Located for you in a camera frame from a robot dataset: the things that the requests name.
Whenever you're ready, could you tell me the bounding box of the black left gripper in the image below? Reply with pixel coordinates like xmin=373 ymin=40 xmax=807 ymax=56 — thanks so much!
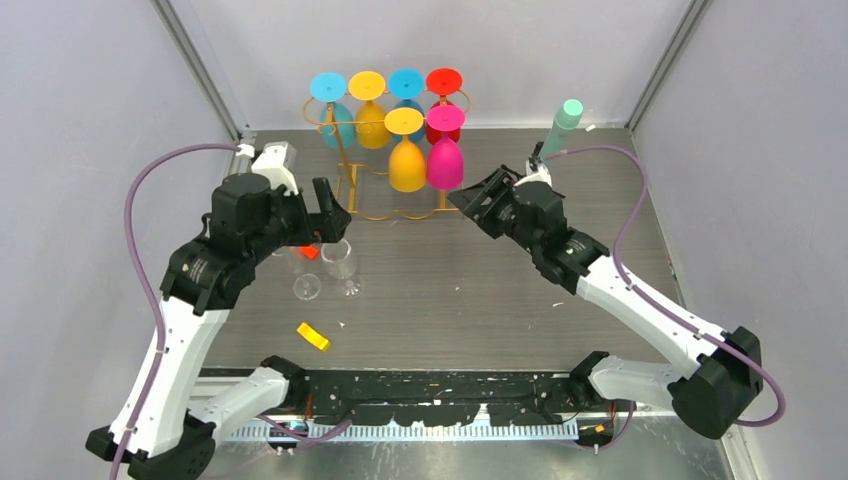
xmin=247 ymin=176 xmax=350 ymax=264

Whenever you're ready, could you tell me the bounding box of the mint green bottle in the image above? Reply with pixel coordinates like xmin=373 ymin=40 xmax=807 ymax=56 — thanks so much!
xmin=539 ymin=98 xmax=584 ymax=162

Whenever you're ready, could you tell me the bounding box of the red wine glass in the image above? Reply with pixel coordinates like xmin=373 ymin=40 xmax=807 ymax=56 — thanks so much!
xmin=425 ymin=67 xmax=463 ymax=145

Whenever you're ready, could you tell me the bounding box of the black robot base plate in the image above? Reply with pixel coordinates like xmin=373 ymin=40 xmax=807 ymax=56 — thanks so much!
xmin=218 ymin=366 xmax=637 ymax=431

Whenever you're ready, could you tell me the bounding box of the gold wire glass rack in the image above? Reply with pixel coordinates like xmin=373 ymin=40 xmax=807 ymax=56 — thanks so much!
xmin=302 ymin=82 xmax=463 ymax=220

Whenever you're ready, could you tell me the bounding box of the pink wine glass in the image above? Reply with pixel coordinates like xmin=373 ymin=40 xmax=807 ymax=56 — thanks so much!
xmin=426 ymin=104 xmax=465 ymax=191

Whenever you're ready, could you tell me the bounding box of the small black tripod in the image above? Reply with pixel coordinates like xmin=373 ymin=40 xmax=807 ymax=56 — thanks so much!
xmin=525 ymin=141 xmax=544 ymax=176

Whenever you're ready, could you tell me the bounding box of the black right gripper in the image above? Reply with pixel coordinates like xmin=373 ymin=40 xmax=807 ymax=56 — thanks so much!
xmin=447 ymin=168 xmax=541 ymax=256

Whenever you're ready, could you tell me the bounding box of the yellow wine glass front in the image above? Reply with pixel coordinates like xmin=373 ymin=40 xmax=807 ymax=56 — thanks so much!
xmin=384 ymin=107 xmax=426 ymax=193

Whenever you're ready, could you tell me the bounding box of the blue wine glass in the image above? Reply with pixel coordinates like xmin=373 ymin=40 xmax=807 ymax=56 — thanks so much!
xmin=309 ymin=72 xmax=356 ymax=149
xmin=387 ymin=68 xmax=425 ymax=113

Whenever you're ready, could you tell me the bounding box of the aluminium frame rail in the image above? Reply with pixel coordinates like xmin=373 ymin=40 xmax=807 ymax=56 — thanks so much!
xmin=218 ymin=390 xmax=730 ymax=444

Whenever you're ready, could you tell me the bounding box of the clear wine glass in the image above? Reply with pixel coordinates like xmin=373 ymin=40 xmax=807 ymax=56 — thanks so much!
xmin=320 ymin=240 xmax=362 ymax=299
xmin=272 ymin=246 xmax=322 ymax=301

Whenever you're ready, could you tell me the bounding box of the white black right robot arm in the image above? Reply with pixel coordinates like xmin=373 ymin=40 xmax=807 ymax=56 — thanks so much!
xmin=447 ymin=168 xmax=763 ymax=439

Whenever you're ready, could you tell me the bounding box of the orange red block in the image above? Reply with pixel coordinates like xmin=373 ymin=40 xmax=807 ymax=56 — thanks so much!
xmin=299 ymin=245 xmax=320 ymax=260

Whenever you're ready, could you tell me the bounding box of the yellow block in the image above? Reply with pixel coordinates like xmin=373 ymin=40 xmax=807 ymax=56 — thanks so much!
xmin=296 ymin=322 xmax=331 ymax=351

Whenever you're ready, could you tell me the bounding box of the yellow wine glass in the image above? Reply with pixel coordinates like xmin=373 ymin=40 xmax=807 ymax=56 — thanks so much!
xmin=348 ymin=71 xmax=391 ymax=150
xmin=384 ymin=107 xmax=426 ymax=193

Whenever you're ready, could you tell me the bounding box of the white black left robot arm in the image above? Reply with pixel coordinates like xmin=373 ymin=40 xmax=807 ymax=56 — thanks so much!
xmin=86 ymin=168 xmax=351 ymax=479

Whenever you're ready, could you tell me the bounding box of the yellow wine glass back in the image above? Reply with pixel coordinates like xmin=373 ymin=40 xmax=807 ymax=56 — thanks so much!
xmin=348 ymin=71 xmax=391 ymax=150

